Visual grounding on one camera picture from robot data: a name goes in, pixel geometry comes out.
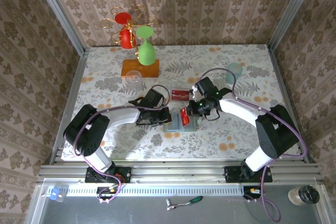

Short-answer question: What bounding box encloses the red credit card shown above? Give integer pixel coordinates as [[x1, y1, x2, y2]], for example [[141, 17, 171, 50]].
[[171, 89, 190, 101], [179, 106, 191, 127]]

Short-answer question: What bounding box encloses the floral patterned tablecloth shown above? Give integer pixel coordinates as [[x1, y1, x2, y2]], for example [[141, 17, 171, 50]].
[[60, 44, 302, 161]]

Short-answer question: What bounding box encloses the white slotted cable duct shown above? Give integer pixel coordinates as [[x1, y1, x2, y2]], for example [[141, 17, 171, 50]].
[[47, 185, 245, 197]]

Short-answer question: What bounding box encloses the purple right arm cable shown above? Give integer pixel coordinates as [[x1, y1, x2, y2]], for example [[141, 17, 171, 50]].
[[198, 68, 307, 222]]

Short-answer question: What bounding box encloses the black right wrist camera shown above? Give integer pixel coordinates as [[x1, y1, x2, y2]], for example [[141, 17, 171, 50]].
[[194, 77, 218, 96]]

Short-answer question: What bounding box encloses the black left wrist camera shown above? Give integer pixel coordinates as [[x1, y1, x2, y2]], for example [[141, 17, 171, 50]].
[[143, 89, 165, 109]]

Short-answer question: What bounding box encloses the green handled screwdriver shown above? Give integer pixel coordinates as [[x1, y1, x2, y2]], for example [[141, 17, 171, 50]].
[[175, 195, 204, 208]]

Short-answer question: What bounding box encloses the black power connector block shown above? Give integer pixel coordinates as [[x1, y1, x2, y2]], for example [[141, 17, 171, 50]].
[[96, 186, 119, 201], [243, 186, 264, 200]]

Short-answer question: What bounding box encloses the red wine glass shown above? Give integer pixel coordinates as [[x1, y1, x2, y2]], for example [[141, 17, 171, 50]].
[[114, 12, 137, 50]]

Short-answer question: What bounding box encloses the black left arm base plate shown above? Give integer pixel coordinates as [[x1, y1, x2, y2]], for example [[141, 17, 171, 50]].
[[85, 166, 132, 184]]

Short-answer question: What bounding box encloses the glass jar black lid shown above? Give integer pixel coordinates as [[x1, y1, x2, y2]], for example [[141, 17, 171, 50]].
[[288, 185, 321, 206]]

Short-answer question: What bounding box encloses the green wine glass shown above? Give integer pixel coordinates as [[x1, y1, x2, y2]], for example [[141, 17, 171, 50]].
[[135, 26, 156, 67]]

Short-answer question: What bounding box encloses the aluminium table edge rail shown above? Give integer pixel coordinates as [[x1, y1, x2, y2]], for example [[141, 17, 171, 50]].
[[49, 48, 89, 165], [267, 45, 311, 164]]

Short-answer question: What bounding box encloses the teal plastic cup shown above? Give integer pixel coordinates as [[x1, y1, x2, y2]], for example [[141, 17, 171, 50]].
[[226, 62, 244, 84]]

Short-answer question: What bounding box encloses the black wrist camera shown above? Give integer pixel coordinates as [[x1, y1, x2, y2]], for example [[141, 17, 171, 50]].
[[194, 77, 218, 96], [143, 89, 165, 109]]

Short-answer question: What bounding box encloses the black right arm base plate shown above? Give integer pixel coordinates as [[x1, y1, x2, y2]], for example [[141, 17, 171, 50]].
[[224, 165, 273, 184]]

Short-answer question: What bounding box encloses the wide aluminium extrusion beam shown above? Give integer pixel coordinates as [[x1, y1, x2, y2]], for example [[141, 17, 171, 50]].
[[36, 163, 323, 185]]

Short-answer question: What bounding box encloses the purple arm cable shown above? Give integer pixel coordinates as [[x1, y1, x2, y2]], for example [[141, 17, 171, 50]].
[[72, 84, 171, 204], [198, 68, 307, 222]]

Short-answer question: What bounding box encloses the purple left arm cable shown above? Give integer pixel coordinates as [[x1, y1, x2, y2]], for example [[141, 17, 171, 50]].
[[72, 84, 171, 204]]

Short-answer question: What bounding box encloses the gold wire rack wooden base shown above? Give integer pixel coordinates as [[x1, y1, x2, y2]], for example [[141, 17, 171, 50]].
[[101, 5, 160, 79]]

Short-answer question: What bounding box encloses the grey sheet metal shelf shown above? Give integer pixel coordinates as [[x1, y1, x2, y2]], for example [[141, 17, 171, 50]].
[[25, 178, 333, 224]]

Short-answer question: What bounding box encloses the blue plug connector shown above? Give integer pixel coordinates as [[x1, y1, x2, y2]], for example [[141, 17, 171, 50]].
[[49, 188, 66, 203]]

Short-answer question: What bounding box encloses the small metal socket adapter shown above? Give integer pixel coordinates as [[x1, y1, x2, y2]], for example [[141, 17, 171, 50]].
[[165, 198, 177, 211]]

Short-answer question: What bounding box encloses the aluminium frame post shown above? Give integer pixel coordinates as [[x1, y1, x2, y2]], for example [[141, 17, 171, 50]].
[[267, 0, 320, 51], [29, 0, 88, 55]]

